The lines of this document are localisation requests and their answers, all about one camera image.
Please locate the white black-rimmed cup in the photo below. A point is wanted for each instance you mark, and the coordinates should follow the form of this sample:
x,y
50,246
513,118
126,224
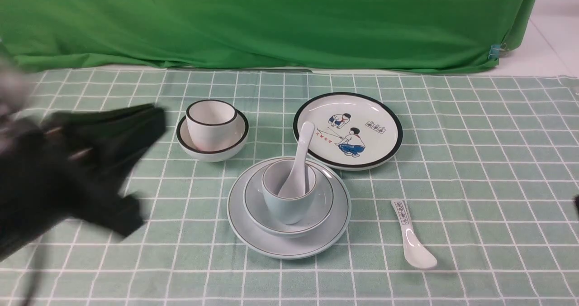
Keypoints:
x,y
210,121

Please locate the white black-rimmed bowl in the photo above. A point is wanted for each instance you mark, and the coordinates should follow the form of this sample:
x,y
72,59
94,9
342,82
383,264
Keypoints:
x,y
220,151

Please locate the plain white ceramic spoon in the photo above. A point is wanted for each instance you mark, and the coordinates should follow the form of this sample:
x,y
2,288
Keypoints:
x,y
296,182

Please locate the illustrated black-rimmed plate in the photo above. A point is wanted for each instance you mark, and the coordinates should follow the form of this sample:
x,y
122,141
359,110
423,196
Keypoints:
x,y
353,132

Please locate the pale brown-rimmed cup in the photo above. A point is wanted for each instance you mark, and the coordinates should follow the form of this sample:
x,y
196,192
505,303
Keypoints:
x,y
287,211

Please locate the pale brown-rimmed bowl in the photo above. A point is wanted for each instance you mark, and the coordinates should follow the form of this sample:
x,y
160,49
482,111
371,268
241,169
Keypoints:
x,y
260,215

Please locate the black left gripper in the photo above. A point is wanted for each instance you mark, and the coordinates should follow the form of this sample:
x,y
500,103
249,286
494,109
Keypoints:
x,y
45,180

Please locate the blue clip on backdrop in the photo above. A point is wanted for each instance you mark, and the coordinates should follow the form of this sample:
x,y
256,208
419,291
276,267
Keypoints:
x,y
495,51

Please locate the green backdrop cloth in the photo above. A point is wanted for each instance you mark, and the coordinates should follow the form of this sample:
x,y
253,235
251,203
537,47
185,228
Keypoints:
x,y
421,36

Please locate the white spoon with characters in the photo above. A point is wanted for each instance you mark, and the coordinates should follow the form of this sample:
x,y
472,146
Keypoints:
x,y
414,252

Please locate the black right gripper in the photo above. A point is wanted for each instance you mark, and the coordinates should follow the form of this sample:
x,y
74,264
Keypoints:
x,y
576,204

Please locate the large pale brown-rimmed plate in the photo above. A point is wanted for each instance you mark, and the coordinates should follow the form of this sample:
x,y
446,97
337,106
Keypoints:
x,y
309,244

